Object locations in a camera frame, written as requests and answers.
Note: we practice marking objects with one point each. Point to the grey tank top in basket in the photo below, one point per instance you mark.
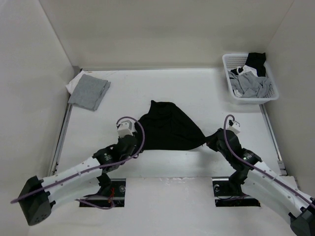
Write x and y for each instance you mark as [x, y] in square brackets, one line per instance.
[263, 84]

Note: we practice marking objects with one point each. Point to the black tank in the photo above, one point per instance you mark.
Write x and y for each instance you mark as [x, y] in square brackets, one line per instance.
[257, 61]
[167, 127]

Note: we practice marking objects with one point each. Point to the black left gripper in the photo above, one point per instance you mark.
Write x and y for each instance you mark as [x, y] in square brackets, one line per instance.
[136, 151]

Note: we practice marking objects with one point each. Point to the white plastic laundry basket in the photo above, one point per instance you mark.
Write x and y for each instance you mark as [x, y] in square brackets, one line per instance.
[232, 61]

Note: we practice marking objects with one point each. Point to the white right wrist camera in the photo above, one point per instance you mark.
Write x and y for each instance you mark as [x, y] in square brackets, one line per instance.
[234, 126]

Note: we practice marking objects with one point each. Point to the black tank top in basket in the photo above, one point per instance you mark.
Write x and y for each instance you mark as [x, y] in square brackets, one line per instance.
[257, 61]

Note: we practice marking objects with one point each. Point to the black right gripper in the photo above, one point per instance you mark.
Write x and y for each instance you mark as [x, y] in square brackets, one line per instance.
[210, 140]

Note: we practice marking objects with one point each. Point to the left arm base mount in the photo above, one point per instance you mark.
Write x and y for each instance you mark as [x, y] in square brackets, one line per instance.
[109, 196]

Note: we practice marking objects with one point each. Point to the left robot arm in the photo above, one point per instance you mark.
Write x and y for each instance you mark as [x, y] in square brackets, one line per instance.
[41, 196]

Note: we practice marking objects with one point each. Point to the white tank top in basket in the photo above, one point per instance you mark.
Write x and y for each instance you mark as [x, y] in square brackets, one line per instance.
[243, 81]

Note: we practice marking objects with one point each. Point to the folded white tank top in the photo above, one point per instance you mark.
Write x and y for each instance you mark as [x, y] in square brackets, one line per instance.
[70, 87]

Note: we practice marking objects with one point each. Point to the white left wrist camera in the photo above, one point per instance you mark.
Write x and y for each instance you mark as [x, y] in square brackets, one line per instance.
[124, 128]

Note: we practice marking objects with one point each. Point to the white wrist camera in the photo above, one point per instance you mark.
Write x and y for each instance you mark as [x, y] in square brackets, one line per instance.
[124, 128]
[234, 126]

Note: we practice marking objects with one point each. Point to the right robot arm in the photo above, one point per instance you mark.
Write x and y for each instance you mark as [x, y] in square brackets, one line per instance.
[257, 180]

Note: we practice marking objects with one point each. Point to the folded grey tank top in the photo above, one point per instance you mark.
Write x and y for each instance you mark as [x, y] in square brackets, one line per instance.
[89, 92]

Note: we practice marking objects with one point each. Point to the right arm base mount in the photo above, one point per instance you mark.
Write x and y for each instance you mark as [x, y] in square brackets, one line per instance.
[228, 192]

